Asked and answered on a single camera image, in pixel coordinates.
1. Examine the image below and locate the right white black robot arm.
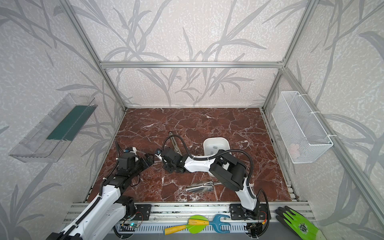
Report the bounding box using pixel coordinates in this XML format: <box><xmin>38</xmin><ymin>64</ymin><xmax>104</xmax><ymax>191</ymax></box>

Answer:
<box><xmin>156</xmin><ymin>147</ymin><xmax>258</xmax><ymax>211</ymax></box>

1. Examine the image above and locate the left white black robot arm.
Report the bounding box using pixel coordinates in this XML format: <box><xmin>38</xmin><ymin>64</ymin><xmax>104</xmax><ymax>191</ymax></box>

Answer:
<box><xmin>47</xmin><ymin>148</ymin><xmax>154</xmax><ymax>240</ymax></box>

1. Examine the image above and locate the silver metal garden trowel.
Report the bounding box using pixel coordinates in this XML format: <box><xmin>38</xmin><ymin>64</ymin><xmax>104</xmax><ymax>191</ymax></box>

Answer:
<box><xmin>185</xmin><ymin>181</ymin><xmax>223</xmax><ymax>193</ymax></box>

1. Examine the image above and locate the white rectangular staple tray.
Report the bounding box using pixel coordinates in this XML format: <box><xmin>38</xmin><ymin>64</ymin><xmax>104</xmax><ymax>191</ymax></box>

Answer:
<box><xmin>203</xmin><ymin>137</ymin><xmax>231</xmax><ymax>156</ymax></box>

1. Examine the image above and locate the yellow green toy tool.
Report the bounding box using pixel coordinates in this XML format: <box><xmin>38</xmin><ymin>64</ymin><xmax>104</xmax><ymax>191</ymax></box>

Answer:
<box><xmin>164</xmin><ymin>215</ymin><xmax>209</xmax><ymax>235</ymax></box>

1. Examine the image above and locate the left electronics board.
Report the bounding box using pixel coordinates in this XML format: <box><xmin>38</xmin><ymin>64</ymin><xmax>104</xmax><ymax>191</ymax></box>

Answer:
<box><xmin>119</xmin><ymin>223</ymin><xmax>141</xmax><ymax>232</ymax></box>

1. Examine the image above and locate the electronics board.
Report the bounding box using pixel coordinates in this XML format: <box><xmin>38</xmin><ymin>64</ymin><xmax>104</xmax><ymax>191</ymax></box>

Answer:
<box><xmin>244</xmin><ymin>223</ymin><xmax>269</xmax><ymax>239</ymax></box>
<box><xmin>119</xmin><ymin>223</ymin><xmax>141</xmax><ymax>232</ymax></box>

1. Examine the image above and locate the blue plastic toy wrench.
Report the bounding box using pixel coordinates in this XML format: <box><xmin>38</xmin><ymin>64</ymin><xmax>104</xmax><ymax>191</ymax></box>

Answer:
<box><xmin>209</xmin><ymin>214</ymin><xmax>231</xmax><ymax>234</ymax></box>

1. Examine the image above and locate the right electronics board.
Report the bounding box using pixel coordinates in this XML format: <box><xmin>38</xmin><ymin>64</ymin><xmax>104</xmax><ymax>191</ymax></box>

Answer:
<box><xmin>244</xmin><ymin>223</ymin><xmax>269</xmax><ymax>239</ymax></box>

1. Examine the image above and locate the pink item in basket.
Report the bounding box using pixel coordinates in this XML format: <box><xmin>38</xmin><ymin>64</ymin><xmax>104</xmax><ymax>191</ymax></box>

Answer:
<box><xmin>288</xmin><ymin>144</ymin><xmax>300</xmax><ymax>160</ymax></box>

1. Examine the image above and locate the green black work glove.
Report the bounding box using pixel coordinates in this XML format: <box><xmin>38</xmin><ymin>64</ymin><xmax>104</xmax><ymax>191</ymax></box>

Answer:
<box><xmin>276</xmin><ymin>206</ymin><xmax>326</xmax><ymax>240</ymax></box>

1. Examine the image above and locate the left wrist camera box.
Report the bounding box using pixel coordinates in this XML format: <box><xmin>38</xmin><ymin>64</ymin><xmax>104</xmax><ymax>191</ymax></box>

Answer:
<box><xmin>124</xmin><ymin>147</ymin><xmax>137</xmax><ymax>155</ymax></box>

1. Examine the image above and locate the left black corrugated cable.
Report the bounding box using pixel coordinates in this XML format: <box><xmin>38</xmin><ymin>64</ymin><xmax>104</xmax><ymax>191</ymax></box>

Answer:
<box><xmin>114</xmin><ymin>140</ymin><xmax>124</xmax><ymax>160</ymax></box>

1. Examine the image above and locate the clear acrylic wall shelf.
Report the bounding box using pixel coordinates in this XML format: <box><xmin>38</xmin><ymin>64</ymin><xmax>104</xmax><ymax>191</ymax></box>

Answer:
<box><xmin>9</xmin><ymin>94</ymin><xmax>98</xmax><ymax>163</ymax></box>

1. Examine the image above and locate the white wire mesh basket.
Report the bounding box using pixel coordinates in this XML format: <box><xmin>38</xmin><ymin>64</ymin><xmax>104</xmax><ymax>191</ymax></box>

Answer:
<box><xmin>272</xmin><ymin>91</ymin><xmax>334</xmax><ymax>164</ymax></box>

